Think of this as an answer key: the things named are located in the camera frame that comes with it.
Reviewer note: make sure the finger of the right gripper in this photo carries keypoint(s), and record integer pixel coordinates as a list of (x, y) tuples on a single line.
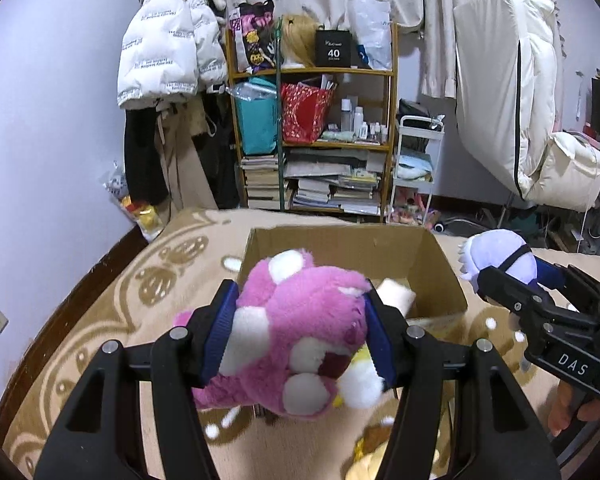
[(551, 275), (498, 287)]

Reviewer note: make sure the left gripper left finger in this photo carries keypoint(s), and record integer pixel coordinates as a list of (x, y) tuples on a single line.
[(128, 394)]

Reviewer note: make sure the purple haired plush doll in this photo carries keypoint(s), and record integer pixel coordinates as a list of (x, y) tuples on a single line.
[(500, 248)]

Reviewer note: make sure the pink plush toy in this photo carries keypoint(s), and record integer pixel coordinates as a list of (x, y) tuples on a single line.
[(297, 343)]

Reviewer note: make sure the yellow plush toy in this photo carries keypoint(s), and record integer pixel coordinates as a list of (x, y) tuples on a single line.
[(370, 449)]

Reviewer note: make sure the pink fluffy paw plush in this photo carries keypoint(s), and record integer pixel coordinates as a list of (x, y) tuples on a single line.
[(397, 295)]

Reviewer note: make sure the person right hand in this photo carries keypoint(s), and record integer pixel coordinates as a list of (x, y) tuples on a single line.
[(562, 410)]

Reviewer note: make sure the open cardboard box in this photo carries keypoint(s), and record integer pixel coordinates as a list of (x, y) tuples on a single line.
[(409, 255)]

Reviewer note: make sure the white rolling cart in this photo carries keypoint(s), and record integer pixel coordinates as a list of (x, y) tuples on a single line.
[(415, 168)]

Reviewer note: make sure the beige patterned plush rug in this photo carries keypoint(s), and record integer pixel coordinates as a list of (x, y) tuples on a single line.
[(180, 271)]

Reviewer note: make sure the pile of magazines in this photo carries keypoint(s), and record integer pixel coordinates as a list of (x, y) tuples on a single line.
[(341, 180)]

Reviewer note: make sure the plastic bag with toys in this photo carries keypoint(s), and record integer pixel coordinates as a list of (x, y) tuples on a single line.
[(143, 215)]

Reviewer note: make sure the cream folded mattress chair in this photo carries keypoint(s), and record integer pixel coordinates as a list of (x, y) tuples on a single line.
[(507, 75)]

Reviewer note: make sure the wooden bookshelf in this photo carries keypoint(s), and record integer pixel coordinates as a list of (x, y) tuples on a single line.
[(387, 104)]

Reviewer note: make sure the red gift bag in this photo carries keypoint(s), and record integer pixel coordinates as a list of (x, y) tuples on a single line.
[(304, 112)]

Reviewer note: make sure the stack of books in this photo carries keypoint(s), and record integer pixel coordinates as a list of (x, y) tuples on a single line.
[(264, 188)]

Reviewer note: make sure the white plastic bag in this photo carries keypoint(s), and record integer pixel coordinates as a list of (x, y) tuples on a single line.
[(370, 24)]

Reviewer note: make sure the black box number 40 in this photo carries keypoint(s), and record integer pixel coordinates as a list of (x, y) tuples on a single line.
[(333, 48)]

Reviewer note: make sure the beige hanging coat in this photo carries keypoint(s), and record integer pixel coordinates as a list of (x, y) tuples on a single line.
[(187, 186)]

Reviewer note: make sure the teal gift bag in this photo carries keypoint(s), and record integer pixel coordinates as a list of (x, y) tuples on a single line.
[(256, 105)]

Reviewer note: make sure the blonde wig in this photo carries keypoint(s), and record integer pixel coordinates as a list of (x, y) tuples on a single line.
[(298, 40)]

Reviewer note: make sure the anime print bag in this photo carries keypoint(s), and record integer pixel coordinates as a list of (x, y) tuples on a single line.
[(253, 28)]

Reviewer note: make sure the white puffer jacket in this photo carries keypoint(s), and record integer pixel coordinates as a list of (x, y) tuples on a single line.
[(170, 52)]

